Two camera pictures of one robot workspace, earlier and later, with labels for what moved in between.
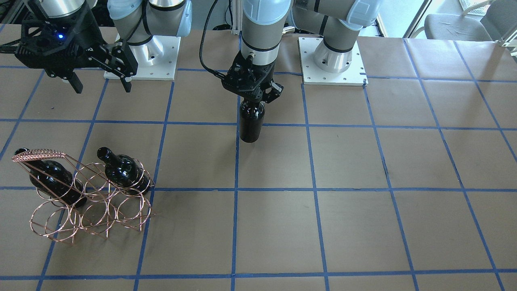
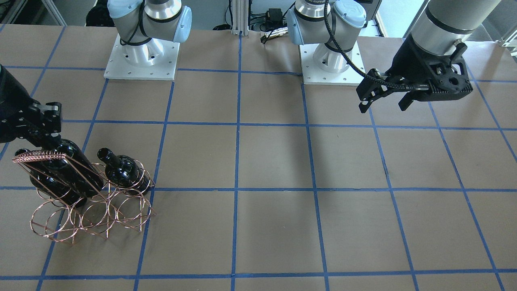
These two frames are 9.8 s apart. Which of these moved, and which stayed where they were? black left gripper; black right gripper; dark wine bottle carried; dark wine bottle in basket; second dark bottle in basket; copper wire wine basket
Moved: dark wine bottle carried; black left gripper; black right gripper
Stayed: second dark bottle in basket; dark wine bottle in basket; copper wire wine basket
